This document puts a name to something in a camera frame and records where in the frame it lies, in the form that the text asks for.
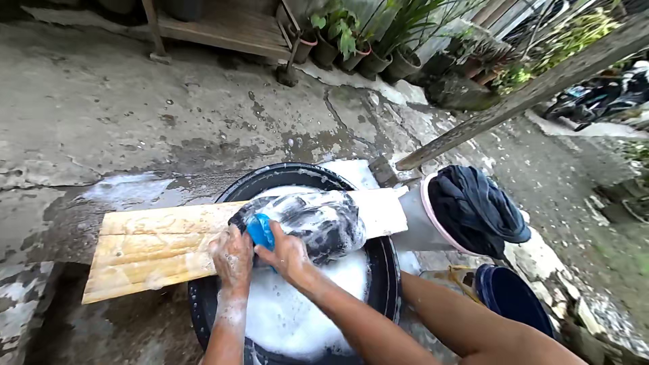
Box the person's right hand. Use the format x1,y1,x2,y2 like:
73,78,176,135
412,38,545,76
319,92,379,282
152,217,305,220
255,220,314,285

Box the person's left hand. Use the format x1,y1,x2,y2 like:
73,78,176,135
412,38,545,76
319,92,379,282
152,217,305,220
209,225,254,292

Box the blue scrubbing brush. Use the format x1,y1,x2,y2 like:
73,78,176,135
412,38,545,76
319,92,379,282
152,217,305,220
246,213,277,273

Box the soapy dark garment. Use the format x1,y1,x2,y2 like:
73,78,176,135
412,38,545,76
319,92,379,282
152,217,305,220
228,191,367,267

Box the person's left forearm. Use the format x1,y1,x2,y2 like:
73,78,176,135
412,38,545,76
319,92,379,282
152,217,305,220
202,285,250,365

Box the person's right forearm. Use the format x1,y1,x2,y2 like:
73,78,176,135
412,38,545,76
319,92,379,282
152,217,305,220
291,265,442,365

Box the wooden washing board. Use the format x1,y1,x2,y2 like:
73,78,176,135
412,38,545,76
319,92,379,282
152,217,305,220
81,186,409,305

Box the large black basin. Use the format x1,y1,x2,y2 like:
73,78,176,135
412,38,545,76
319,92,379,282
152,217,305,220
188,162,402,365

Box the grey concrete block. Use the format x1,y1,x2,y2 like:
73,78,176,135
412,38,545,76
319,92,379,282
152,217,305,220
368,154,423,189

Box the grey bucket with pink rim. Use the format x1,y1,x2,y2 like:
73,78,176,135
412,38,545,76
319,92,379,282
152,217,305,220
390,172,480,256

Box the pile of dark wet clothes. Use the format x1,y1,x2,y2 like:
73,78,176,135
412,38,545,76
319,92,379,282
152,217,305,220
427,165,532,260

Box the row of potted plants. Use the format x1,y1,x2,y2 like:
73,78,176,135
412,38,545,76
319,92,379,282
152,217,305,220
288,0,459,85

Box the wooden bench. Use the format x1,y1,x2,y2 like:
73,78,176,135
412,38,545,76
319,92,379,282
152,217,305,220
141,0,305,88

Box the person's legs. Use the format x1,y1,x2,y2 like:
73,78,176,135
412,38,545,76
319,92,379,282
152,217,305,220
400,271,589,365

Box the large grey rock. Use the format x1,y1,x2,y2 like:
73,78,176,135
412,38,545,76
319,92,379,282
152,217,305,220
427,75,502,111

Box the dark blue bucket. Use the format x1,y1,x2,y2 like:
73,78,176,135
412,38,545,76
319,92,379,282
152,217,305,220
475,264,556,339

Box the wooden pole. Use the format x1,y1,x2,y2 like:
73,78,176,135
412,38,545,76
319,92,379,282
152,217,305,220
395,13,649,171

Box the parked motorcycle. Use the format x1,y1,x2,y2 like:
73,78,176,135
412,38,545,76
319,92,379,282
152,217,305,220
544,60,649,132

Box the translucent container with yellow handle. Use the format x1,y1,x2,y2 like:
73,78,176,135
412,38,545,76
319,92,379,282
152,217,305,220
419,265,485,306

